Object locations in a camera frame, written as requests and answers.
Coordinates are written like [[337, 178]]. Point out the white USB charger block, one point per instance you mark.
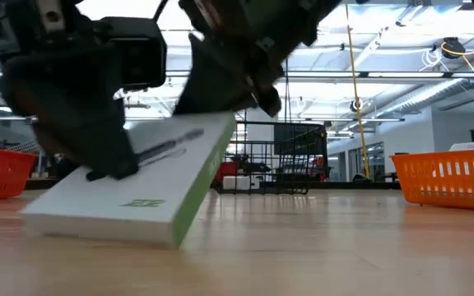
[[235, 183], [253, 183]]

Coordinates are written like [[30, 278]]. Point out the black aluminium rig frame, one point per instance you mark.
[[364, 185]]

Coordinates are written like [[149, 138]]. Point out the long ceiling light strip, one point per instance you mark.
[[385, 74]]

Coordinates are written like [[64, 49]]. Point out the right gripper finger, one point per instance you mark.
[[270, 82], [212, 82]]

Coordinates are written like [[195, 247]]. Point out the red background bin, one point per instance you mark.
[[229, 169]]

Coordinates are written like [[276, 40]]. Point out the red plastic basket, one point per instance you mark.
[[2, 177]]

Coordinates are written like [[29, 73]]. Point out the silver air duct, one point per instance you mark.
[[426, 95]]

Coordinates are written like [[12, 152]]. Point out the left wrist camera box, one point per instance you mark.
[[142, 53]]

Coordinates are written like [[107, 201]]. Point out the white building column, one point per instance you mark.
[[261, 127]]

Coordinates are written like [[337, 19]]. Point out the orange plastic basket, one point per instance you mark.
[[426, 193]]

